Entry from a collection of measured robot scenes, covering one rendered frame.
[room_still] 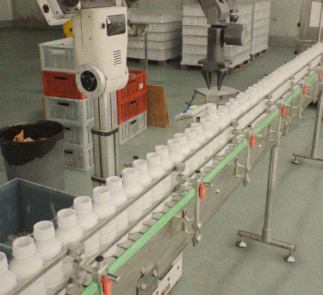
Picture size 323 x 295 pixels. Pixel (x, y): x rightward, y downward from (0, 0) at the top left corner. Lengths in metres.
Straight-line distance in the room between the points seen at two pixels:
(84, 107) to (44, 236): 2.84
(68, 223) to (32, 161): 2.03
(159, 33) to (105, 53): 6.59
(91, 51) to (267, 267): 1.64
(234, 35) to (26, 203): 0.92
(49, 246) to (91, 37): 1.17
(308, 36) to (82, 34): 4.26
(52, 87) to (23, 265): 3.03
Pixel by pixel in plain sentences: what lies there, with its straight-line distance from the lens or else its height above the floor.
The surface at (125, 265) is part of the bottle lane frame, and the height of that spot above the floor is 0.97.
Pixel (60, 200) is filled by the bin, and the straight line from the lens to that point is 1.48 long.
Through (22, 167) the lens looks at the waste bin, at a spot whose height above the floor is 0.45.
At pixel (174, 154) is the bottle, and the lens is 1.24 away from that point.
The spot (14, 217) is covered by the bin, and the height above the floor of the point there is 0.81.
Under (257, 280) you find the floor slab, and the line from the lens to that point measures 2.61.
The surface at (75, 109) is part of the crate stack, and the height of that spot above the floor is 0.57.
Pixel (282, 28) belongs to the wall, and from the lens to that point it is 11.58.
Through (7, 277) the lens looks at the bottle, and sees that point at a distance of 0.81.
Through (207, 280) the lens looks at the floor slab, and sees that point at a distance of 2.57.
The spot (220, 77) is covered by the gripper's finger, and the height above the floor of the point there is 1.31.
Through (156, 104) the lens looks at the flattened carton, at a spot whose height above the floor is 0.28.
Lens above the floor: 1.61
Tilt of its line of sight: 20 degrees down
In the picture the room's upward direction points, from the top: straight up
